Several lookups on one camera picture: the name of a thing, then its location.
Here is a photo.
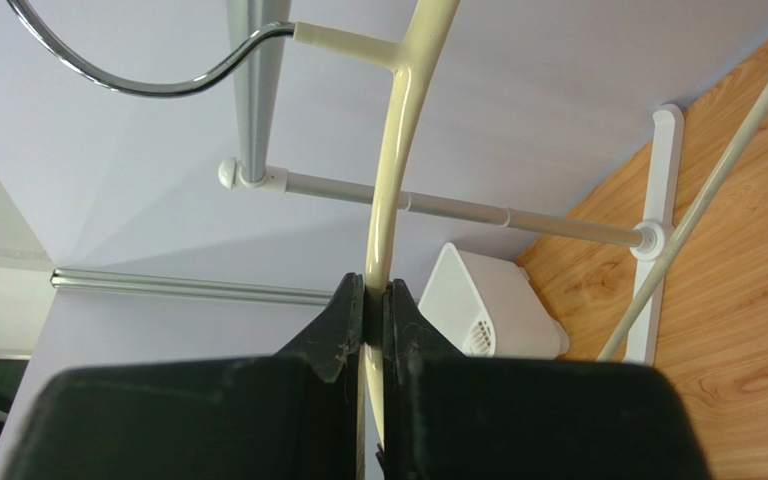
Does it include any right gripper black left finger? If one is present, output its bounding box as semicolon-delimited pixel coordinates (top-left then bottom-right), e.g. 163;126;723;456
3;273;365;479

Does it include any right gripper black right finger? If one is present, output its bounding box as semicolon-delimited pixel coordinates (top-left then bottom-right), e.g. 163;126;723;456
382;280;711;479

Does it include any cream plastic hanger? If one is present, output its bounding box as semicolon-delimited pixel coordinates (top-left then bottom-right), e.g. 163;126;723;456
5;0;768;447

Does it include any white plastic bin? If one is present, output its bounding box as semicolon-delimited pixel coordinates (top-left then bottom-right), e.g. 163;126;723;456
418;243;570;360

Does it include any white clothes rack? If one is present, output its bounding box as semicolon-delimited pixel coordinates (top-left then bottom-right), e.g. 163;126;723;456
218;1;685;365

